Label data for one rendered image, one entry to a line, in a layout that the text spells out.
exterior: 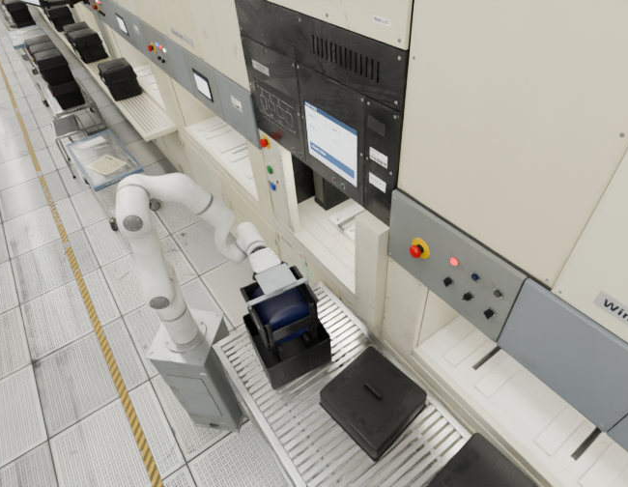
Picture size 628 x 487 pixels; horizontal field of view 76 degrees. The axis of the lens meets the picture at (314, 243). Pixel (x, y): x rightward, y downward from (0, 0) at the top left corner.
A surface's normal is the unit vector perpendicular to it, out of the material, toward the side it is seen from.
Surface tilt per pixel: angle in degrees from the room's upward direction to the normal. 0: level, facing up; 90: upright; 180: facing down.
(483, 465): 0
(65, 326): 0
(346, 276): 0
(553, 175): 90
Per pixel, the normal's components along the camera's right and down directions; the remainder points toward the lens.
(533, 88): -0.81, 0.45
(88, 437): -0.07, -0.71
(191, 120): 0.58, 0.55
